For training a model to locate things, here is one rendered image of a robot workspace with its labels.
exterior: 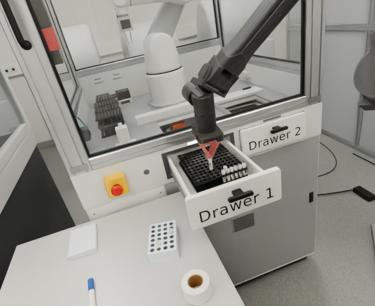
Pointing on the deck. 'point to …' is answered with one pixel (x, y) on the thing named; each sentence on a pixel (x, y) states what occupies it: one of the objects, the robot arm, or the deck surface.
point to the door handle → (15, 26)
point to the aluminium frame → (40, 49)
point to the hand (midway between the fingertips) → (209, 155)
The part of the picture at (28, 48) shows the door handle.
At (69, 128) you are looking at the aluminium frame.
